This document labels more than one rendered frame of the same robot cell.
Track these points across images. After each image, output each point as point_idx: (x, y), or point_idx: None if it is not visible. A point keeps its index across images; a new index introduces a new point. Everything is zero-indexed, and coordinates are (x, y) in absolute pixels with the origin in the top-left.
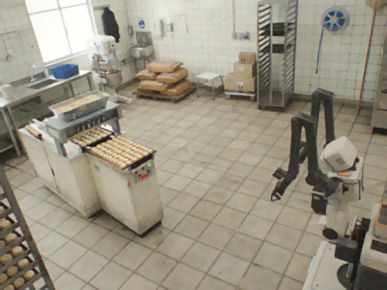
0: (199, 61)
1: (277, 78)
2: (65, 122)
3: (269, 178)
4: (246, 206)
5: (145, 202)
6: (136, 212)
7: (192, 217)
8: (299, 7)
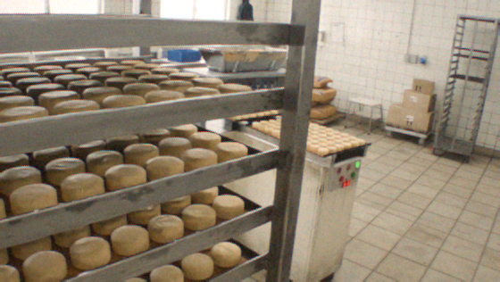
0: (351, 84)
1: (455, 121)
2: (219, 72)
3: (481, 238)
4: (464, 273)
5: (329, 232)
6: (312, 246)
7: (382, 277)
8: (498, 36)
